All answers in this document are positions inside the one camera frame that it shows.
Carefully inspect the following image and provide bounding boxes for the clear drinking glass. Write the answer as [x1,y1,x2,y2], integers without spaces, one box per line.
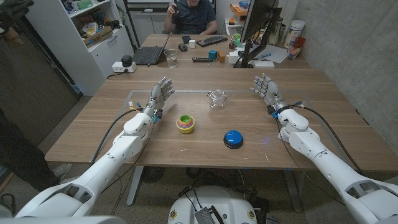
[163,49,178,69]

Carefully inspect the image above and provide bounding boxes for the black monitor stand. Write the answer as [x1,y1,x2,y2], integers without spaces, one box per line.
[241,7,283,68]

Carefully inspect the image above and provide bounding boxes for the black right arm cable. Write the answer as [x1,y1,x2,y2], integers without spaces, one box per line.
[290,104,364,174]

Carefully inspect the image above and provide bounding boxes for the grey finned module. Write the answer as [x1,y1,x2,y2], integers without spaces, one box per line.
[194,207,218,224]

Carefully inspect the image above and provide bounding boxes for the black computer monitor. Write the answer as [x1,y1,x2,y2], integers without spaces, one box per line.
[239,0,280,44]

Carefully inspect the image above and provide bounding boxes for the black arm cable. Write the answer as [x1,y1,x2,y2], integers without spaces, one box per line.
[90,108,139,166]
[290,104,364,174]

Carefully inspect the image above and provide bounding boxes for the black round fan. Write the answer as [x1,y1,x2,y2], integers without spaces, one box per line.
[141,166,165,184]

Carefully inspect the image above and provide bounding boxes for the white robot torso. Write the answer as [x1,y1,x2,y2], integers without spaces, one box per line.
[167,185,258,224]

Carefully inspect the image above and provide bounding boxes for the standing person forearm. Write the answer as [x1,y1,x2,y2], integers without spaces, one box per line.
[0,0,35,47]

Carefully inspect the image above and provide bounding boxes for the seated person dark shirt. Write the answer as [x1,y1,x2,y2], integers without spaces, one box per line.
[164,0,218,35]

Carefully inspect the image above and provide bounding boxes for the colourful stacking cups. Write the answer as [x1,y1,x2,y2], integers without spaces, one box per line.
[175,114,196,134]

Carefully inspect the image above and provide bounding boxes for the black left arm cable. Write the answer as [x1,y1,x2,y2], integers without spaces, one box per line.
[90,108,139,166]

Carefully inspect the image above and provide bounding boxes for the orange tray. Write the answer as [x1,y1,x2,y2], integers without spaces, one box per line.
[229,2,249,17]

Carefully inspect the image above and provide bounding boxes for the grey table leg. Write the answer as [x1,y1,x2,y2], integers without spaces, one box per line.
[282,169,303,213]
[126,166,144,207]

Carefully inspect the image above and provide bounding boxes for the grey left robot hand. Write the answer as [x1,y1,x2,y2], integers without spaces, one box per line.
[142,77,175,118]

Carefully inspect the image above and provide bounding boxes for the black keyboard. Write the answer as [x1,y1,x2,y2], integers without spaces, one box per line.
[196,35,229,48]

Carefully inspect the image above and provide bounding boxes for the black laptop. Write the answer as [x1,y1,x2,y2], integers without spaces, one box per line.
[132,29,174,66]

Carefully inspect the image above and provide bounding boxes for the white power strip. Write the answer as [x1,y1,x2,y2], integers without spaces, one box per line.
[111,61,137,73]

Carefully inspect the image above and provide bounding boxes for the standing person dark trousers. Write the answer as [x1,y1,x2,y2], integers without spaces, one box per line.
[0,107,78,192]

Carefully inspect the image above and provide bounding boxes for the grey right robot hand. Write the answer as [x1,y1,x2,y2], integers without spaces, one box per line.
[250,73,290,114]

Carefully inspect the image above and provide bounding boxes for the white paper sheet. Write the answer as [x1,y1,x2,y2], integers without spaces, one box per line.
[253,44,289,65]

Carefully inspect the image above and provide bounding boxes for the blue push button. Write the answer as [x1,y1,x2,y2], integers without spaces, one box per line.
[223,129,244,150]

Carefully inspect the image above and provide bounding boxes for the cardboard box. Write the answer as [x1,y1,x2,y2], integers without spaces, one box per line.
[82,26,114,49]

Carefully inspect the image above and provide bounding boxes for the white square box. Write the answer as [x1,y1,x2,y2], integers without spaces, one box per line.
[228,50,242,65]

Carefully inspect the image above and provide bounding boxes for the clear glass jar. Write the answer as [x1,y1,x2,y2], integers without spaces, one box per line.
[207,89,228,111]

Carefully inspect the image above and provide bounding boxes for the white shelf cabinet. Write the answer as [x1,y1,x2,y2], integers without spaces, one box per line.
[24,0,135,96]

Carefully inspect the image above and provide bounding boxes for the white round canister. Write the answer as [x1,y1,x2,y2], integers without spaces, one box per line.
[283,19,307,49]

